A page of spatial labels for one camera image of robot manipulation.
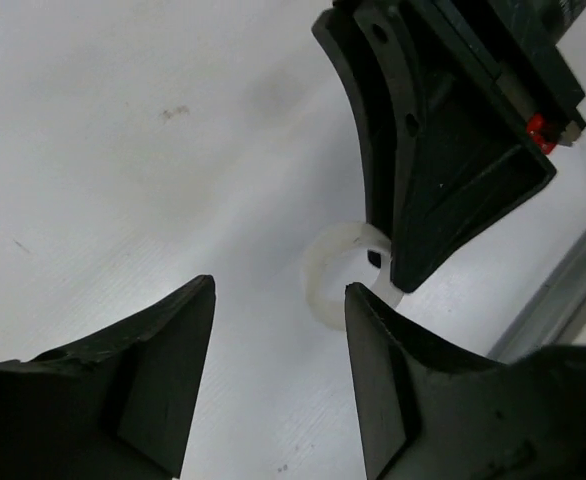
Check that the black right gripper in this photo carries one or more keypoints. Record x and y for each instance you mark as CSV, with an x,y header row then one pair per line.
x,y
455,103

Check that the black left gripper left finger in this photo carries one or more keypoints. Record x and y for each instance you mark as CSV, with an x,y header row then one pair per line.
x,y
117,404

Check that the aluminium rail frame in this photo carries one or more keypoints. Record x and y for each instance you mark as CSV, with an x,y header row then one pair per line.
x,y
555,314

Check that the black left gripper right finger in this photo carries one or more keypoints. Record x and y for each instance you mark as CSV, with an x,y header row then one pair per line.
x,y
428,409

